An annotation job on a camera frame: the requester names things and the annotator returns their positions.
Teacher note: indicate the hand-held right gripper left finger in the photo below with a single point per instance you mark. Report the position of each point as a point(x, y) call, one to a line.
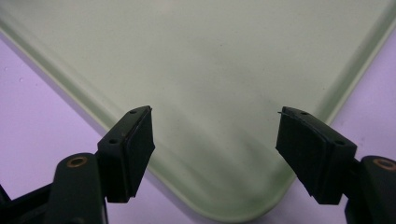
point(124, 152)

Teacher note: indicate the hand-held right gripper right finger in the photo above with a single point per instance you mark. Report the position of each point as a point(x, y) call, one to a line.
point(314, 152)

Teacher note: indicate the pale green plastic tray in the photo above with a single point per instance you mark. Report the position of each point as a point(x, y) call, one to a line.
point(199, 81)

